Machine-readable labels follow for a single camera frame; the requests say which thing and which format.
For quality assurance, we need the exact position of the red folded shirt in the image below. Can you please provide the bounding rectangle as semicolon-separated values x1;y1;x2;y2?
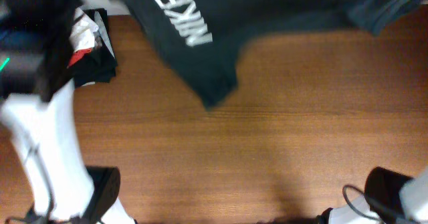
68;48;92;68

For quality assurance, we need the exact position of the black folded shirt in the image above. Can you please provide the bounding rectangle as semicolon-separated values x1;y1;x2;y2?
68;8;118;88

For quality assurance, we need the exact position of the white folded shirt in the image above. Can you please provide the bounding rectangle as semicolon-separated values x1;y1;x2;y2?
70;8;99;51

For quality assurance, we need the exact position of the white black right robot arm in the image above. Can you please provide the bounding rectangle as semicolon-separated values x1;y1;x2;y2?
314;166;427;224

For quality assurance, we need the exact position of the dark green Nike t-shirt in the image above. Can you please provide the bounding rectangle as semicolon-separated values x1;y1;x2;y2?
116;0;425;108

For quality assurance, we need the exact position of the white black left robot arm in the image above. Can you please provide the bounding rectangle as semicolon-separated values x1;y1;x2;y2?
1;0;133;223

